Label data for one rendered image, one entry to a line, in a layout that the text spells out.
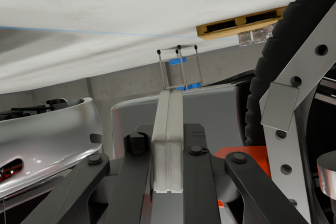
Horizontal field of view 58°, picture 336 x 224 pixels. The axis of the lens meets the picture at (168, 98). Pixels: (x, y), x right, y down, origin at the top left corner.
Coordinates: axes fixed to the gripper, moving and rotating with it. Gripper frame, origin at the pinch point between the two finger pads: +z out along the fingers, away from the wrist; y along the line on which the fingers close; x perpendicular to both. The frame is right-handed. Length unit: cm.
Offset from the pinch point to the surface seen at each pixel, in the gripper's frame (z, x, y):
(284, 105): 18.5, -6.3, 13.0
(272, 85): 19.7, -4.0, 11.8
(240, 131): 61, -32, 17
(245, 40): 481, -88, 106
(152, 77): 1116, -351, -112
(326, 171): -2.5, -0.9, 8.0
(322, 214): 20.4, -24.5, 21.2
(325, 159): -1.0, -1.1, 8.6
